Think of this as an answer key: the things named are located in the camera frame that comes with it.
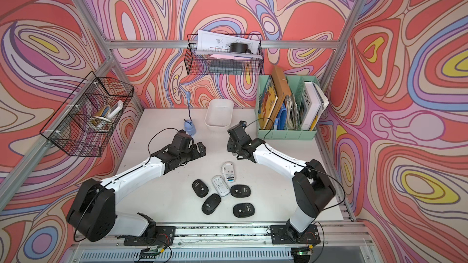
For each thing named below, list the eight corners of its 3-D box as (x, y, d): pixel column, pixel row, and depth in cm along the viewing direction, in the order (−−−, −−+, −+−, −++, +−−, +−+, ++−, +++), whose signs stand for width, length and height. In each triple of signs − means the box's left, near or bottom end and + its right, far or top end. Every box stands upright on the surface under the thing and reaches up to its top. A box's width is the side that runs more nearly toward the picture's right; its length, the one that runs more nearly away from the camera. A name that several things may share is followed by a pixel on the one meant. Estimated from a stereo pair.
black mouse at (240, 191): (230, 197, 85) (230, 195, 83) (230, 186, 88) (230, 184, 86) (250, 197, 85) (251, 195, 83) (250, 186, 88) (250, 184, 86)
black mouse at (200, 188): (201, 200, 84) (200, 198, 82) (190, 186, 88) (189, 184, 86) (211, 192, 86) (210, 190, 84) (200, 179, 91) (199, 176, 89)
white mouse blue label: (221, 182, 89) (220, 180, 87) (222, 163, 96) (221, 161, 94) (234, 182, 89) (234, 180, 87) (234, 163, 96) (234, 161, 94)
